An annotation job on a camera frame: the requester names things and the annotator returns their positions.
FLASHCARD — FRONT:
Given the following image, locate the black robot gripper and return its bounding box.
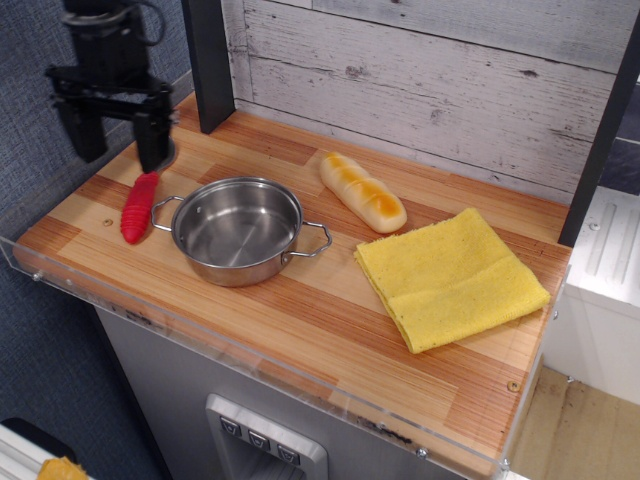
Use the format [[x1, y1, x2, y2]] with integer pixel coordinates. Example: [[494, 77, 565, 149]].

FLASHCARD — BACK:
[[46, 1, 175, 174]]

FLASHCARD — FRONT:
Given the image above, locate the red handled metal spoon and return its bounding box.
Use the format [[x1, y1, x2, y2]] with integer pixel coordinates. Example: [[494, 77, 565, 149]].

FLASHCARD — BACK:
[[120, 139, 176, 244]]

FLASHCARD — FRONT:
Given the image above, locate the stainless steel pot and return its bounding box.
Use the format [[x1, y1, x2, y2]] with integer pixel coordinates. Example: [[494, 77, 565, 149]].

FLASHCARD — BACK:
[[151, 176, 333, 287]]

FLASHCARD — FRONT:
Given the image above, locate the yellow folded towel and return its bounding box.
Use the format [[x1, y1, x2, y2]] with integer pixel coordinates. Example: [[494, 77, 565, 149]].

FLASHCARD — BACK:
[[354, 208, 551, 354]]

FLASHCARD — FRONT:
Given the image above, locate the clear acrylic table guard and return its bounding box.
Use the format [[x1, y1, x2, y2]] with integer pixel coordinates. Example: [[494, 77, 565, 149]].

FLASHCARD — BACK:
[[0, 69, 574, 480]]

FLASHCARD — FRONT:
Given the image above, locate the grey toy fridge cabinet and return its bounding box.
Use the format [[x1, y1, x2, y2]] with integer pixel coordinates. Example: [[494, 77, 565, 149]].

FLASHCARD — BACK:
[[97, 309, 461, 479]]

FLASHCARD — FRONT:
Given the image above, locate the toy bread loaf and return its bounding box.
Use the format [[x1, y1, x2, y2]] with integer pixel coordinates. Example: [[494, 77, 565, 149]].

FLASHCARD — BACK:
[[319, 152, 407, 234]]

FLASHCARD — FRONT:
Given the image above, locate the silver dispenser button panel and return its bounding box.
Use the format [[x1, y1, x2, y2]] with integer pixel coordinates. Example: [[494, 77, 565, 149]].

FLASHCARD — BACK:
[[206, 394, 329, 479]]

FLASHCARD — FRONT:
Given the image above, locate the yellow object at corner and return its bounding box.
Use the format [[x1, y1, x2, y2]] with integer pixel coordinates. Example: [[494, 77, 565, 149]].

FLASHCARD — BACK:
[[36, 457, 89, 480]]

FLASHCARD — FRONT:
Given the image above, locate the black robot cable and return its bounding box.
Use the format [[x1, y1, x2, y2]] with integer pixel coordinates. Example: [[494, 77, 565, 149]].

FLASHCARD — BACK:
[[127, 0, 167, 49]]

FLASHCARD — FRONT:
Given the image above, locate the black left vertical post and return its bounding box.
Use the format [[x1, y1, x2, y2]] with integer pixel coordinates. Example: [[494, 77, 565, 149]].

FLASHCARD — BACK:
[[181, 0, 235, 134]]

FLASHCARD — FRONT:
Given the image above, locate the black vertical post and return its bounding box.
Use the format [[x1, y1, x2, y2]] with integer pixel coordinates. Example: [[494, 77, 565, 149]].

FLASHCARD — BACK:
[[181, 0, 235, 134], [558, 16, 639, 247]]

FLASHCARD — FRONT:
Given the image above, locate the black right vertical post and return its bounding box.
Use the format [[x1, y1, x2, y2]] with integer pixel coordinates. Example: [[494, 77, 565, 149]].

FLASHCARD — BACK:
[[558, 16, 639, 247]]

